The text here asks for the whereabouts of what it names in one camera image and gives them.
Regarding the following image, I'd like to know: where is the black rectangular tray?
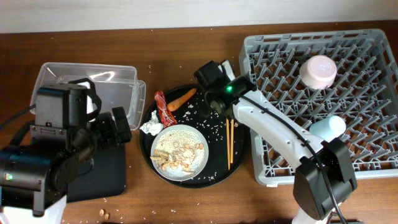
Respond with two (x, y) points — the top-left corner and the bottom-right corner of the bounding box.
(67, 145), (126, 203)

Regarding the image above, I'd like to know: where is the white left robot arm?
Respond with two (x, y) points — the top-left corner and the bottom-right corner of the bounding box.
(1, 78), (132, 223)

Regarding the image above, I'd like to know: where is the red snack wrapper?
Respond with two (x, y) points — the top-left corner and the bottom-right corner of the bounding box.
(154, 91), (177, 128)

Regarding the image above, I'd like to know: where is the light blue cup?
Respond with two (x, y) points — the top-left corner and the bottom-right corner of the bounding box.
(309, 116), (346, 142)

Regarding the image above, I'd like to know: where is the crumpled white tissue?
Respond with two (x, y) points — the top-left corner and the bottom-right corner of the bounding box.
(140, 111), (164, 136)

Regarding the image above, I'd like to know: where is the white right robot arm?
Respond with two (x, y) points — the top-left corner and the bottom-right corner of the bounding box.
(193, 60), (358, 223)

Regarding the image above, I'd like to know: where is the wooden chopstick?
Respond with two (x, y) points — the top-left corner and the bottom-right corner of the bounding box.
(230, 119), (234, 164)
(226, 118), (231, 170)

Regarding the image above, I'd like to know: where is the round black tray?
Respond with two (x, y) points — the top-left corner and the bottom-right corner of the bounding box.
(139, 91), (250, 189)

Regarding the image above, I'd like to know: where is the orange carrot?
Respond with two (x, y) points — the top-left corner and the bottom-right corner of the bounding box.
(167, 88), (197, 112)

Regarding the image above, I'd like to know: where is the grey plate with food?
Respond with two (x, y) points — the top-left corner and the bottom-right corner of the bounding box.
(150, 124), (210, 182)

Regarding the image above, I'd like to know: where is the clear plastic bin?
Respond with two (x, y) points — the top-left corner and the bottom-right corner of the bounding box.
(30, 62), (146, 131)

